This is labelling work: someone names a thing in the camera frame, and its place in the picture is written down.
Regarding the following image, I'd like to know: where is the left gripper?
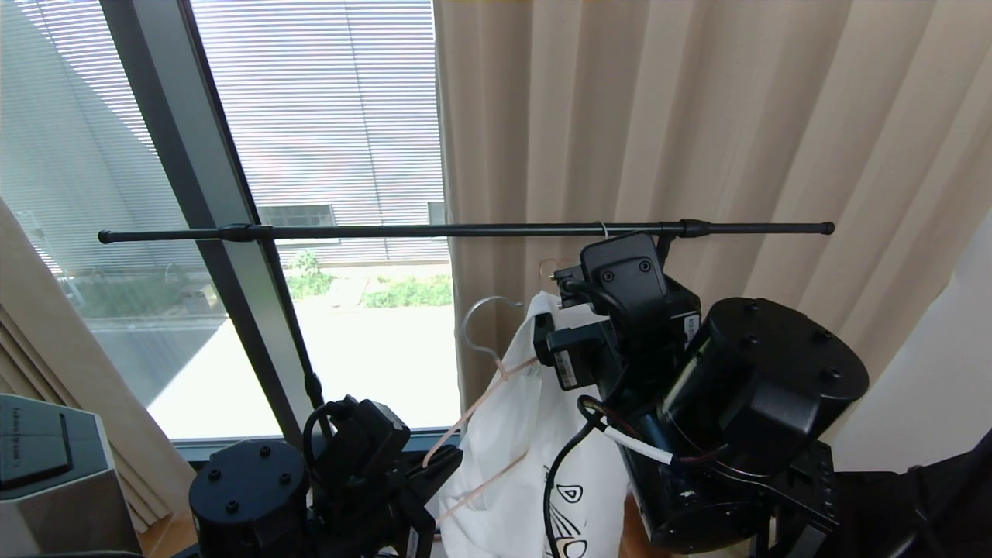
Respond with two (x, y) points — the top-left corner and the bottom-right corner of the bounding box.
(341, 473), (435, 558)

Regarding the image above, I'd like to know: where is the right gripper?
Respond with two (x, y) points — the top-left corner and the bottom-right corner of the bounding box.
(533, 275), (702, 412)

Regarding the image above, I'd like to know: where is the pink clothes hanger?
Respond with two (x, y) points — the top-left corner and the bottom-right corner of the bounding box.
(422, 295), (545, 522)
(539, 222), (611, 281)

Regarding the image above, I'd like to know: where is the white garment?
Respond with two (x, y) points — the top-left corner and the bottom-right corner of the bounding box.
(426, 291), (630, 558)

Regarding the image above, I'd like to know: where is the black clothes rack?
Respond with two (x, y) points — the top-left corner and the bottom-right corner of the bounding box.
(98, 220), (836, 423)

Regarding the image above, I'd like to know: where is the beige curtain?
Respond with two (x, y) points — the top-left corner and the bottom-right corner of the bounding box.
(432, 0), (992, 466)
(0, 198), (196, 536)

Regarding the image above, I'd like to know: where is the window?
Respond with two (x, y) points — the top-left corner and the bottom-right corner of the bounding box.
(0, 0), (462, 450)

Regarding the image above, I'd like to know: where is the black cable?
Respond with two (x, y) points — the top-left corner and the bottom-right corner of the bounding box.
(542, 394), (621, 558)

